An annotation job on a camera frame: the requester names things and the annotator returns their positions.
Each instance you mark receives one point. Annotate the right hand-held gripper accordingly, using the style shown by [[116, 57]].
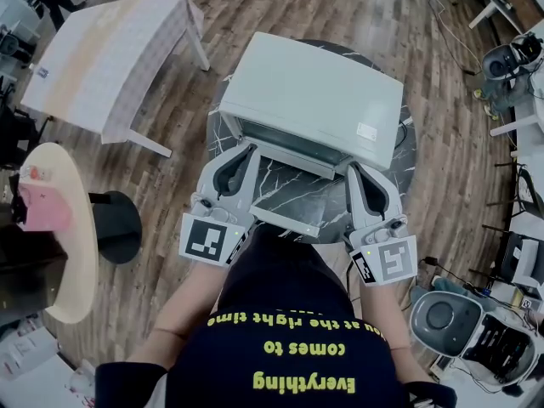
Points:
[[393, 262]]

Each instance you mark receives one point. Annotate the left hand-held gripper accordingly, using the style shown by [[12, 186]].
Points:
[[206, 238]]

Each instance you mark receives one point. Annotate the glass toaster oven door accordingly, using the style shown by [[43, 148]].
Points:
[[297, 194]]

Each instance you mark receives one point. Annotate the white toaster oven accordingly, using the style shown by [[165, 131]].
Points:
[[314, 87]]

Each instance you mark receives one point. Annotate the person's left forearm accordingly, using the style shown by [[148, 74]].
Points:
[[191, 298]]

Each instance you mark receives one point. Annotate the person's right forearm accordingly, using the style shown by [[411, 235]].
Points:
[[382, 317]]

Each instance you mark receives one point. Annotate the white open appliance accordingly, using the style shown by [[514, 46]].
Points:
[[446, 323]]

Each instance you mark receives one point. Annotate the round black marble table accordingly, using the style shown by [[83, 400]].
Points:
[[221, 136]]

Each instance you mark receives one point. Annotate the person's navy printed shirt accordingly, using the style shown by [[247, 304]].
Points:
[[280, 304]]

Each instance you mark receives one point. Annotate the white and black box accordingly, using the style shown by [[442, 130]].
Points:
[[523, 257]]

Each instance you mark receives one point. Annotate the round beige table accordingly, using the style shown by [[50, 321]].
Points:
[[81, 245]]

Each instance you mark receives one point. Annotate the white table with pale cloth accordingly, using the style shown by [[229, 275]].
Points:
[[106, 58]]

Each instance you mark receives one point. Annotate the white long table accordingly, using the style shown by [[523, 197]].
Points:
[[531, 130]]

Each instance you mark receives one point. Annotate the pink box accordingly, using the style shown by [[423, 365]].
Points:
[[44, 206]]

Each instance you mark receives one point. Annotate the small printed tag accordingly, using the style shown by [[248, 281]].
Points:
[[43, 73]]

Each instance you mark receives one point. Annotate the white desk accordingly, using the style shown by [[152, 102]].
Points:
[[495, 2]]

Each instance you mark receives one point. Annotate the black frame chair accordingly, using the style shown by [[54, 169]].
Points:
[[525, 194]]

